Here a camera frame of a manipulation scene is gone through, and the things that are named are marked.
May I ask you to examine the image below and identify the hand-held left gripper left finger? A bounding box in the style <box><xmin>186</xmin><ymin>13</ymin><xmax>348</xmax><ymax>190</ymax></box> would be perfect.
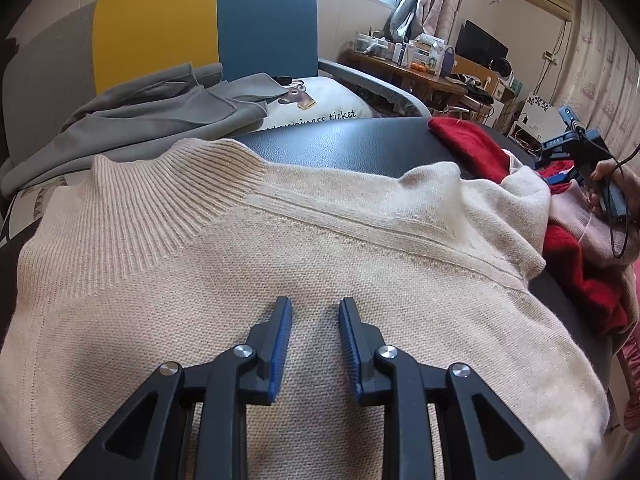
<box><xmin>75</xmin><ymin>296</ymin><xmax>293</xmax><ymax>480</ymax></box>

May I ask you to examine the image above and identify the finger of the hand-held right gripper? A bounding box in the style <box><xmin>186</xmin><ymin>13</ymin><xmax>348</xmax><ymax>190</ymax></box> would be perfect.
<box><xmin>544</xmin><ymin>167</ymin><xmax>581</xmax><ymax>186</ymax></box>
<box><xmin>541</xmin><ymin>131</ymin><xmax>583</xmax><ymax>161</ymax></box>

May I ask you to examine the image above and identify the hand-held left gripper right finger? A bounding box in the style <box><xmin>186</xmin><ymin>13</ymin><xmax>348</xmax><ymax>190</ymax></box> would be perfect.
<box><xmin>338</xmin><ymin>296</ymin><xmax>566</xmax><ymax>480</ymax></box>

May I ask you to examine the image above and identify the pink knit sweater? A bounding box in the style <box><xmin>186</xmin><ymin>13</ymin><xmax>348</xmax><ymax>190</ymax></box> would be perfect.
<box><xmin>547</xmin><ymin>180</ymin><xmax>640</xmax><ymax>281</ymax></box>

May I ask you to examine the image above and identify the red sweater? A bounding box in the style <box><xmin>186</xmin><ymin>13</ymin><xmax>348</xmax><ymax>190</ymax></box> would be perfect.
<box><xmin>429</xmin><ymin>116</ymin><xmax>631</xmax><ymax>338</ymax></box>

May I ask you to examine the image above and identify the cream knit sweater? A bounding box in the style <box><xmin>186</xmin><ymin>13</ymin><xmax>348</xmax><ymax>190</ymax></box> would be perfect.
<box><xmin>0</xmin><ymin>137</ymin><xmax>611</xmax><ymax>480</ymax></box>

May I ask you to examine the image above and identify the person's right hand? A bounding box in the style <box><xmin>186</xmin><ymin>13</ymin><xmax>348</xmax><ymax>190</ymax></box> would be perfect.
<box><xmin>589</xmin><ymin>159</ymin><xmax>640</xmax><ymax>211</ymax></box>

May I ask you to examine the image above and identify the white leaf-print cabinet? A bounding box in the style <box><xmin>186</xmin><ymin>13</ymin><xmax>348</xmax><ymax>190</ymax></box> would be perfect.
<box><xmin>510</xmin><ymin>91</ymin><xmax>561</xmax><ymax>143</ymax></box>

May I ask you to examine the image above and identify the ship print curtain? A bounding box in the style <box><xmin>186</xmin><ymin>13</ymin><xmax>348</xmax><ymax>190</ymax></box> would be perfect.
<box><xmin>550</xmin><ymin>0</ymin><xmax>640</xmax><ymax>146</ymax></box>

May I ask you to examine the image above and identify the small fan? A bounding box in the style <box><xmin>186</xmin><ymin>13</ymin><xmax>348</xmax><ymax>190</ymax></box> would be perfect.
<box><xmin>489</xmin><ymin>57</ymin><xmax>516</xmax><ymax>81</ymax></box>

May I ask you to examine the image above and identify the wooden chair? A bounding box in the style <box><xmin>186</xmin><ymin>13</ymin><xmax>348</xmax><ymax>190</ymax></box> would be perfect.
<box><xmin>450</xmin><ymin>55</ymin><xmax>501</xmax><ymax>111</ymax></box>

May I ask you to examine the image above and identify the black monitor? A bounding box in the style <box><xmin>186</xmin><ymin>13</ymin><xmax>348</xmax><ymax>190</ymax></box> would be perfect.
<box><xmin>456</xmin><ymin>19</ymin><xmax>510</xmax><ymax>63</ymax></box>

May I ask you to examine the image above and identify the wooden desk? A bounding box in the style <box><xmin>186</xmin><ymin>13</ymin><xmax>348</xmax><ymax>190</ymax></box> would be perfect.
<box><xmin>342</xmin><ymin>49</ymin><xmax>468</xmax><ymax>111</ymax></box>

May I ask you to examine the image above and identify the grey curtain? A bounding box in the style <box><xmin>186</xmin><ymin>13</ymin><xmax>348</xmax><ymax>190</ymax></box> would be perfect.
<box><xmin>382</xmin><ymin>0</ymin><xmax>421</xmax><ymax>43</ymax></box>

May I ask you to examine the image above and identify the pink ruffled blanket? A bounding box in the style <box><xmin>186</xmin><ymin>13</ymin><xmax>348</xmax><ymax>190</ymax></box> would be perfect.
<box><xmin>615</xmin><ymin>260</ymin><xmax>640</xmax><ymax>436</ymax></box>

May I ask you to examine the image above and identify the printed white cushion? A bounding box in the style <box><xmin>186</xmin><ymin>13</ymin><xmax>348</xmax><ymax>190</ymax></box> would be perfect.
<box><xmin>0</xmin><ymin>76</ymin><xmax>373</xmax><ymax>241</ymax></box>

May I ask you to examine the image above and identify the grey garment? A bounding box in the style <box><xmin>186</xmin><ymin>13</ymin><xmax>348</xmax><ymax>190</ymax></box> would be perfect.
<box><xmin>0</xmin><ymin>62</ymin><xmax>291</xmax><ymax>198</ymax></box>

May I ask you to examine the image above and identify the grey yellow blue armchair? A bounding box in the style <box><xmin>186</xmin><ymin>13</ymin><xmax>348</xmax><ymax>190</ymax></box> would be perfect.
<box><xmin>0</xmin><ymin>0</ymin><xmax>431</xmax><ymax>196</ymax></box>

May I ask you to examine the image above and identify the black cable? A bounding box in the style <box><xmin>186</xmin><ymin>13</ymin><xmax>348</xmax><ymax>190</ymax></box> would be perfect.
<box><xmin>607</xmin><ymin>145</ymin><xmax>640</xmax><ymax>259</ymax></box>

